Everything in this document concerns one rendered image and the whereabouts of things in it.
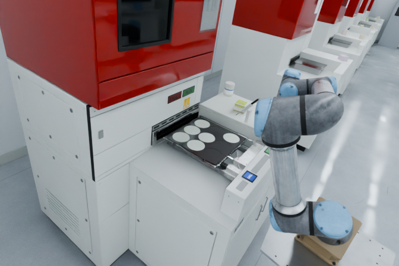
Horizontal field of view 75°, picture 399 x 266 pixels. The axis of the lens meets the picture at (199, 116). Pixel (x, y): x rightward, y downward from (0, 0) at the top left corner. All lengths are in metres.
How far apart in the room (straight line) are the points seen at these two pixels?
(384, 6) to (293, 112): 13.56
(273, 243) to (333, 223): 0.31
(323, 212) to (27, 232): 1.94
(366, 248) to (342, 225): 0.43
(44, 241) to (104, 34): 1.61
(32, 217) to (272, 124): 2.00
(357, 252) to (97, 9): 1.37
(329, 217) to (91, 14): 1.02
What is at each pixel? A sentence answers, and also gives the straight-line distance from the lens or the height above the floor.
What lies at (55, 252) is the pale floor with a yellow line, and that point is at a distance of 2.17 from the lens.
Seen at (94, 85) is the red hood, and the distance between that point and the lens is 1.05.
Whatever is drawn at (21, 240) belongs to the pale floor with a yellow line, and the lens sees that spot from 2.30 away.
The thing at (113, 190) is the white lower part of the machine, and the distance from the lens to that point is 1.48.
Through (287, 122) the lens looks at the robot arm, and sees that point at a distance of 0.76.
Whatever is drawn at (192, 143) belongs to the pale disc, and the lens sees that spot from 1.48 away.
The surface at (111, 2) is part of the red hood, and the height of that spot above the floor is 1.61.
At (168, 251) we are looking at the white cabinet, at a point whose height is 0.38.
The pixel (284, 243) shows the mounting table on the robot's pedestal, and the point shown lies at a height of 0.82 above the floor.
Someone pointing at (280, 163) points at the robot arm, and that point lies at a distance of 0.86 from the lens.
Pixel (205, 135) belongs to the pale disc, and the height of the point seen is 0.90.
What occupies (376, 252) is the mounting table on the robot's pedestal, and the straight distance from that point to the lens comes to 1.45.
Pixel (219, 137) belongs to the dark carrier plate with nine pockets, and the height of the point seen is 0.90.
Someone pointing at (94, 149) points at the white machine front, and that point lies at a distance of 1.23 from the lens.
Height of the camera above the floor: 1.75
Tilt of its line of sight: 29 degrees down
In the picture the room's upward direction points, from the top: 9 degrees clockwise
